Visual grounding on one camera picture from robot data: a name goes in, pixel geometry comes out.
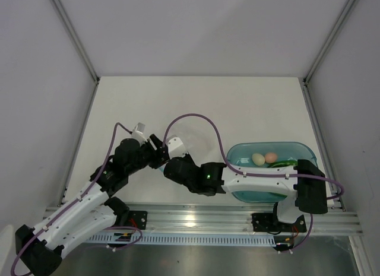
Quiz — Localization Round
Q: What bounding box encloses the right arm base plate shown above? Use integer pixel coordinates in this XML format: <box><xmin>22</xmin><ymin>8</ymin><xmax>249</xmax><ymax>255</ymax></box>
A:
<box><xmin>251</xmin><ymin>212</ymin><xmax>307</xmax><ymax>235</ymax></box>

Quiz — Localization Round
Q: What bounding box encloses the white slotted cable duct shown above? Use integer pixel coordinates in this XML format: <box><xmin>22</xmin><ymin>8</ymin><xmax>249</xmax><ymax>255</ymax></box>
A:
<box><xmin>85</xmin><ymin>232</ymin><xmax>276</xmax><ymax>247</ymax></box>

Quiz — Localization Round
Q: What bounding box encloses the teal plastic tray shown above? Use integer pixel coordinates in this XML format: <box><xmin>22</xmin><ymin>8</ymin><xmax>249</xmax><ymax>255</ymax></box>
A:
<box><xmin>225</xmin><ymin>141</ymin><xmax>320</xmax><ymax>203</ymax></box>

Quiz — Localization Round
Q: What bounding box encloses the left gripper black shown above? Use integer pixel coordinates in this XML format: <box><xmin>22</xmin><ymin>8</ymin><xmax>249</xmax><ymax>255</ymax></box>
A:
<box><xmin>126</xmin><ymin>134</ymin><xmax>172</xmax><ymax>176</ymax></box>

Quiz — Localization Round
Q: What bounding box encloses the white egg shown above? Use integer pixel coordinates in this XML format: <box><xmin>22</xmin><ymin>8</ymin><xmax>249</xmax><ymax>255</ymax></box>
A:
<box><xmin>252</xmin><ymin>153</ymin><xmax>265</xmax><ymax>166</ymax></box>

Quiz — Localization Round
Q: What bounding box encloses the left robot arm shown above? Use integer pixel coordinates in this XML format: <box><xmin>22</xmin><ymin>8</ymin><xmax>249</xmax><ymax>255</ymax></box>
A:
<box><xmin>15</xmin><ymin>134</ymin><xmax>174</xmax><ymax>275</ymax></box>

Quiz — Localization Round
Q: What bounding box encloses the left frame post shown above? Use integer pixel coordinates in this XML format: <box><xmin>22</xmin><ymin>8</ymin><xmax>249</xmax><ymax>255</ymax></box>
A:
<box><xmin>50</xmin><ymin>0</ymin><xmax>100</xmax><ymax>85</ymax></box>

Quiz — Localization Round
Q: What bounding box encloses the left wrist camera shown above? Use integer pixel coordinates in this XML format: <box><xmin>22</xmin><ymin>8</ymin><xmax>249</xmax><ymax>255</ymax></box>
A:
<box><xmin>131</xmin><ymin>122</ymin><xmax>147</xmax><ymax>142</ymax></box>

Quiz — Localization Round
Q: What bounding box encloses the frame post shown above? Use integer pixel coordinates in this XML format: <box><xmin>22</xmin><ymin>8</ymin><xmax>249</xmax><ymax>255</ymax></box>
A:
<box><xmin>302</xmin><ymin>0</ymin><xmax>365</xmax><ymax>84</ymax></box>
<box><xmin>50</xmin><ymin>0</ymin><xmax>100</xmax><ymax>85</ymax></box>

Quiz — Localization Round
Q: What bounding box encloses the pink egg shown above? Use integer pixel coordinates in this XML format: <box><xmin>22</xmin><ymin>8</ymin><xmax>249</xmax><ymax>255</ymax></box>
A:
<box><xmin>264</xmin><ymin>152</ymin><xmax>278</xmax><ymax>164</ymax></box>

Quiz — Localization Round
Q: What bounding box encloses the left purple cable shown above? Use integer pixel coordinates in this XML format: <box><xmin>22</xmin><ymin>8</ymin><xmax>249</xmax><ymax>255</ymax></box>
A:
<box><xmin>10</xmin><ymin>122</ymin><xmax>143</xmax><ymax>275</ymax></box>

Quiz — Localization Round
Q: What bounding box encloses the right frame post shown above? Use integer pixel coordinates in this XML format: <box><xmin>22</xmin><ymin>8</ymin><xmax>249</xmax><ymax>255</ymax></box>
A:
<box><xmin>302</xmin><ymin>0</ymin><xmax>365</xmax><ymax>84</ymax></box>

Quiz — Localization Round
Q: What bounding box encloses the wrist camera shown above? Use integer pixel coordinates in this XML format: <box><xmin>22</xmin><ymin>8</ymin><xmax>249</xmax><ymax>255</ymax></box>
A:
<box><xmin>166</xmin><ymin>135</ymin><xmax>188</xmax><ymax>158</ymax></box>
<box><xmin>131</xmin><ymin>122</ymin><xmax>147</xmax><ymax>142</ymax></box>

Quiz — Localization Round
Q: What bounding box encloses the aluminium rail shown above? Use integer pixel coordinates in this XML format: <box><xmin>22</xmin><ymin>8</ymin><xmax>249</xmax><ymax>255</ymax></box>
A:
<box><xmin>41</xmin><ymin>202</ymin><xmax>365</xmax><ymax>237</ymax></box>

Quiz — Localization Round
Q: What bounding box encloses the clear zip top bag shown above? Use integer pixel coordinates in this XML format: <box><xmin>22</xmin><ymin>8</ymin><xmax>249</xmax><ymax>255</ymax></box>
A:
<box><xmin>166</xmin><ymin>116</ymin><xmax>223</xmax><ymax>166</ymax></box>

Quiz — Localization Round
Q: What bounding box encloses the green chili pepper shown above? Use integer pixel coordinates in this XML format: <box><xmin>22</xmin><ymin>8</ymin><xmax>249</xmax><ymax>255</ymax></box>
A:
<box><xmin>268</xmin><ymin>160</ymin><xmax>297</xmax><ymax>168</ymax></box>

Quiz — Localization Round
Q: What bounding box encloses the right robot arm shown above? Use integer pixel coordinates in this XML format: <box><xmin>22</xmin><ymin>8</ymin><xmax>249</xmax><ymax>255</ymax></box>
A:
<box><xmin>163</xmin><ymin>154</ymin><xmax>328</xmax><ymax>231</ymax></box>

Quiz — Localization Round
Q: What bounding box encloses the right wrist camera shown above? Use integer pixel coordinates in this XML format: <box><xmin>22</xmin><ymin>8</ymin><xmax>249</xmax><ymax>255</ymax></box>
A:
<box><xmin>166</xmin><ymin>135</ymin><xmax>188</xmax><ymax>158</ymax></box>

